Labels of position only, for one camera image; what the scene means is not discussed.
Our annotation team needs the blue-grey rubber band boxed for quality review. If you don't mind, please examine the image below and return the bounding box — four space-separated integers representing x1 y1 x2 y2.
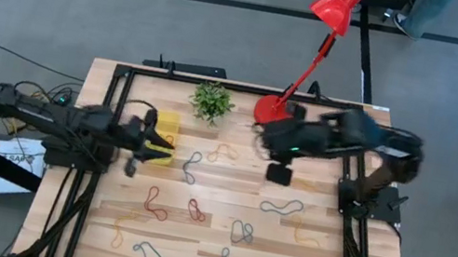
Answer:
179 148 205 187

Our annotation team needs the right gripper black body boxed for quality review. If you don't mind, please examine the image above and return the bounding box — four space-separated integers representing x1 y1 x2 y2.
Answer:
255 98 310 189

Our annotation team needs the black hub with green light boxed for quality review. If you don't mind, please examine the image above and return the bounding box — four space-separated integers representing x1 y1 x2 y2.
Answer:
47 87 75 110

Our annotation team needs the black metal table frame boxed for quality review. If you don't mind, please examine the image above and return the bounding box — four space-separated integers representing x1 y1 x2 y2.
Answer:
16 50 445 257

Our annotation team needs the black flat box with antennas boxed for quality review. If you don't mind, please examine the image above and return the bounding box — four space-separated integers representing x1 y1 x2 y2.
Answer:
141 50 231 82

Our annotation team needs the green potted plant white pot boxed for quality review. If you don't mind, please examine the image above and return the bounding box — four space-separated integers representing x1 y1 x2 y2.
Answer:
185 77 239 130

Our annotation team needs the grey rubber band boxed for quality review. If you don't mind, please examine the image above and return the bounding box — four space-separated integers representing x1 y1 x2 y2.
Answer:
229 218 258 248

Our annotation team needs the yellow cable loop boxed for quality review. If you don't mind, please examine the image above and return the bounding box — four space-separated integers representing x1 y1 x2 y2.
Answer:
4 85 52 140

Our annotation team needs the dark red rubber band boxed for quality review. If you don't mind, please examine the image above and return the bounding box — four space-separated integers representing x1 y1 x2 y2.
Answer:
184 197 210 224
161 132 177 147

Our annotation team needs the yellow translucent plastic bin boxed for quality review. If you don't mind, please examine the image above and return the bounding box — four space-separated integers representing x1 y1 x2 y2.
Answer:
146 109 184 169

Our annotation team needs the long black floor cable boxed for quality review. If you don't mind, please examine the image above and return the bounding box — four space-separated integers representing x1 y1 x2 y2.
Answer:
0 41 90 84

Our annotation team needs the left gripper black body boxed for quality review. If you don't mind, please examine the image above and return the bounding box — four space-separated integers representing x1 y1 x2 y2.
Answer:
117 104 160 181

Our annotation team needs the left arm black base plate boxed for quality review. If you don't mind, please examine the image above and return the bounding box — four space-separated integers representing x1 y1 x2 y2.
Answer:
37 133 116 177

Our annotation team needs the black frame clamp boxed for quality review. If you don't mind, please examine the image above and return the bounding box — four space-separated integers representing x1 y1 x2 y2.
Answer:
306 79 325 101

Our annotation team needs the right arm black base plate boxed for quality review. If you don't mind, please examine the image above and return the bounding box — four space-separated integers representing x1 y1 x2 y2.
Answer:
332 175 411 227

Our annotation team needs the white printed paper sheet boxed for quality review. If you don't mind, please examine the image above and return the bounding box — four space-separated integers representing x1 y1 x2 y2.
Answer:
0 132 51 204

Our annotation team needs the yellow rubber band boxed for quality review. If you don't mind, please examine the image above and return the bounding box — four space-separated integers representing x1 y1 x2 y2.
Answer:
109 207 141 253
291 215 325 250

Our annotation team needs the red desk lamp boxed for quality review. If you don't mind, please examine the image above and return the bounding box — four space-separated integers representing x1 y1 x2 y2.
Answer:
250 0 368 141

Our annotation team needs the orange rubber band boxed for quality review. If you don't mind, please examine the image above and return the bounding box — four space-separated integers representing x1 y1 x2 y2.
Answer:
205 141 242 168

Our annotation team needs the person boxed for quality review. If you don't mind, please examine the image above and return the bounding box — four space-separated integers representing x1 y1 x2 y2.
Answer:
388 0 454 47

